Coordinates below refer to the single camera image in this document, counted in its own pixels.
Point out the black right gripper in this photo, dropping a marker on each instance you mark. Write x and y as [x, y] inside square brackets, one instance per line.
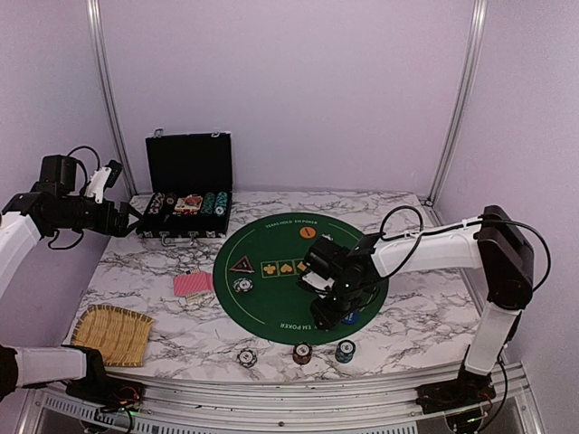
[327, 316]

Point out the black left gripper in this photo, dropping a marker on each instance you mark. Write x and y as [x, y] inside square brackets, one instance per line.
[118, 228]

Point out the blue green chip stack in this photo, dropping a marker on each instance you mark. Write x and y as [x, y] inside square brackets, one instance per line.
[345, 351]

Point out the red black chip stack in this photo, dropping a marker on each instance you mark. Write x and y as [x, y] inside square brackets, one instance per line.
[302, 353]

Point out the black white chip stack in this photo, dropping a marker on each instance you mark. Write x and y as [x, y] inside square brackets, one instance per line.
[247, 358]

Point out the red patterned card deck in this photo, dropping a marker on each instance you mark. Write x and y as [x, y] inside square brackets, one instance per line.
[192, 284]

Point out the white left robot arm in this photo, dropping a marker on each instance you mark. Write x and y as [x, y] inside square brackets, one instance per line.
[25, 220]

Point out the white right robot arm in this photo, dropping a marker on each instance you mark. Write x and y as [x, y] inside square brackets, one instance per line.
[491, 242]

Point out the blue small blind button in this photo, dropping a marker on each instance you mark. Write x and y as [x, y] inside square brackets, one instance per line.
[351, 318]

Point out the black poker chip case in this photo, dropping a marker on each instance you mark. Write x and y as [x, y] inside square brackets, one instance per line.
[192, 181]

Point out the round green poker mat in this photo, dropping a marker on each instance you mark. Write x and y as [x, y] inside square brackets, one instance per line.
[277, 309]

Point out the orange dealer button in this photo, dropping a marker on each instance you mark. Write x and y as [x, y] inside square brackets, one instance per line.
[307, 232]

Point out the triangular black red button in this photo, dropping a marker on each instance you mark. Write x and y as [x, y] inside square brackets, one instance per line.
[243, 265]

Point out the striped blue yellow card box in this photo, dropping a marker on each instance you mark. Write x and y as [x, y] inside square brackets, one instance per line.
[192, 299]

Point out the woven bamboo tray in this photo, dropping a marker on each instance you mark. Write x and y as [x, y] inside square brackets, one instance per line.
[119, 334]

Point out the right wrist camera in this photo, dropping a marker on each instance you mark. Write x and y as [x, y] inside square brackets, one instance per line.
[313, 282]

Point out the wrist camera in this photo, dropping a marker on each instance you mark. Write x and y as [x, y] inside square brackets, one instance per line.
[102, 179]
[313, 282]

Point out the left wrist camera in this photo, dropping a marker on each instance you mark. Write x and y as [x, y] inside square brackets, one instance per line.
[102, 179]

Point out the aluminium front rail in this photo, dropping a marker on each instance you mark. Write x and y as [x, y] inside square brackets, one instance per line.
[371, 404]

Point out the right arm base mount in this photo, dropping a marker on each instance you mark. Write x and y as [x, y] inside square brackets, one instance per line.
[453, 394]

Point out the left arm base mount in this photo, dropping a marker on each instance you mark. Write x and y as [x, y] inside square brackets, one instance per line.
[100, 388]

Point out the left aluminium frame post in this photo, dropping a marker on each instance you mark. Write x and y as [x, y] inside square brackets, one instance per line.
[102, 65]

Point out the aluminium frame post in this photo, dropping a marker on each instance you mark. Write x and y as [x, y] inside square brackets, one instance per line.
[102, 65]
[466, 85]

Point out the right aluminium frame post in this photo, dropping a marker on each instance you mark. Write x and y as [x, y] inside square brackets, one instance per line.
[466, 85]

